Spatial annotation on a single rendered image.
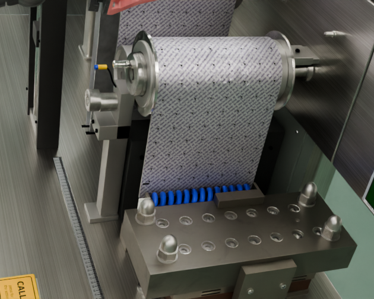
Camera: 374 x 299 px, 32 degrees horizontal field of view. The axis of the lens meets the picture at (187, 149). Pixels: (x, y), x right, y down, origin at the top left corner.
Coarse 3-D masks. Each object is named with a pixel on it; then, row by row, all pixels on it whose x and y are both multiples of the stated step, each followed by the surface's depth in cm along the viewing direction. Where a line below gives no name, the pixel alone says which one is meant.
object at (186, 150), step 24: (168, 120) 112; (192, 120) 114; (216, 120) 115; (240, 120) 117; (264, 120) 119; (168, 144) 115; (192, 144) 117; (216, 144) 119; (240, 144) 121; (144, 168) 117; (168, 168) 118; (192, 168) 120; (216, 168) 123; (240, 168) 125; (144, 192) 120
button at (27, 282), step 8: (0, 280) 112; (8, 280) 112; (16, 280) 112; (24, 280) 112; (32, 280) 113; (0, 288) 110; (8, 288) 110; (16, 288) 111; (24, 288) 111; (32, 288) 111; (0, 296) 109; (8, 296) 109; (16, 296) 109; (24, 296) 110; (32, 296) 110
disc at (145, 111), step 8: (144, 32) 109; (136, 40) 114; (144, 40) 109; (152, 40) 107; (152, 48) 106; (152, 56) 106; (152, 64) 106; (152, 88) 107; (152, 96) 108; (136, 104) 116; (152, 104) 108; (144, 112) 112
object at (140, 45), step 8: (136, 48) 113; (144, 48) 109; (280, 48) 116; (144, 56) 109; (152, 72) 106; (152, 80) 107; (280, 88) 117; (136, 96) 115; (144, 96) 110; (280, 96) 118; (144, 104) 111
